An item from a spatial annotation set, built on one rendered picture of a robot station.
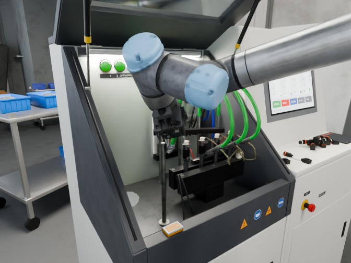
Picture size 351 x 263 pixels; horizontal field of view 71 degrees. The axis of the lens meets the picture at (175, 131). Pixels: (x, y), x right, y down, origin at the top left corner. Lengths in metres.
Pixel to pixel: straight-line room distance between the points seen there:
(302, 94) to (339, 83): 1.31
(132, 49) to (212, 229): 0.57
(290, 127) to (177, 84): 1.08
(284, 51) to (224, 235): 0.59
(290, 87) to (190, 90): 1.08
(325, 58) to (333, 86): 2.35
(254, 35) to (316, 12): 1.99
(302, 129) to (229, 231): 0.85
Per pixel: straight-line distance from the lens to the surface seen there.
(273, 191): 0.98
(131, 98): 1.10
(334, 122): 2.82
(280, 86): 1.37
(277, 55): 0.49
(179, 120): 0.59
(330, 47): 0.49
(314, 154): 1.31
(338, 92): 2.82
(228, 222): 0.84
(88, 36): 0.80
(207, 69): 0.41
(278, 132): 1.35
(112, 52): 1.03
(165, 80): 0.43
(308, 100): 1.59
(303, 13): 3.28
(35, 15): 6.75
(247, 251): 1.02
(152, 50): 0.44
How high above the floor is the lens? 1.40
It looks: 16 degrees down
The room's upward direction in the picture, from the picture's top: straight up
